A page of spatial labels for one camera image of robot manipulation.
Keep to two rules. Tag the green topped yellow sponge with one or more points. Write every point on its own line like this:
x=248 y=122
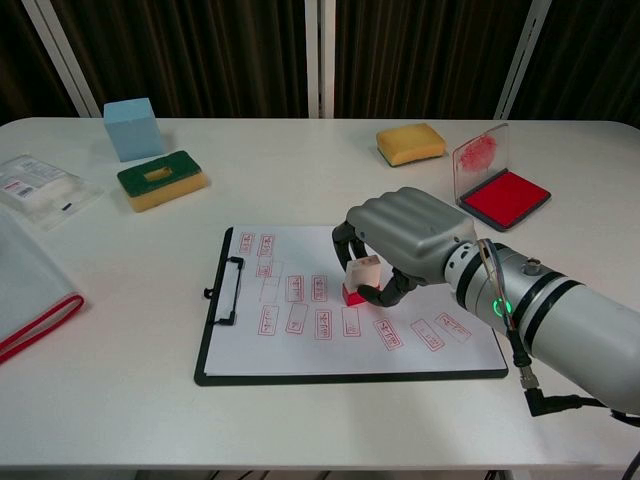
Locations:
x=161 y=181

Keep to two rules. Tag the white upright frame post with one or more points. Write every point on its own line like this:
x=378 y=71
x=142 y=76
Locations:
x=320 y=57

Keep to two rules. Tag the white slanted frame post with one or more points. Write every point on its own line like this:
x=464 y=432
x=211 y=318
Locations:
x=62 y=57
x=520 y=60

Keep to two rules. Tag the right robot hand grey black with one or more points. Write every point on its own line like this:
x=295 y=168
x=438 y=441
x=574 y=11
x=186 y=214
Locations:
x=415 y=225

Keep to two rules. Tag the red ink pad clear lid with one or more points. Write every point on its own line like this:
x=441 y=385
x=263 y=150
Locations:
x=505 y=195

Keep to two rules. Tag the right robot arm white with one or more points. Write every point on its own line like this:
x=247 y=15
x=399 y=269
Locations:
x=565 y=320

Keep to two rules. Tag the light blue foam block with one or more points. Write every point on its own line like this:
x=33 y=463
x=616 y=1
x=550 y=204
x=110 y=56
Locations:
x=134 y=129

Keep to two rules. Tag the black clipboard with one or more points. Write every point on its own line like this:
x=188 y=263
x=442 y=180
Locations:
x=300 y=379

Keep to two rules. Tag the white red rectangular stamp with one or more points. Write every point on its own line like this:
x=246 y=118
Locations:
x=362 y=280

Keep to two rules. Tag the dark brown curtain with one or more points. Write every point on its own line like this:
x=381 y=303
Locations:
x=200 y=55

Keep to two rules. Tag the white cloth red trim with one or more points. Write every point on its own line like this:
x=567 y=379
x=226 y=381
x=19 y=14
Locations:
x=27 y=280

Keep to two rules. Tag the clear plastic packet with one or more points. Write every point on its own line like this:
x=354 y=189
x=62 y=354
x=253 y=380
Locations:
x=42 y=187

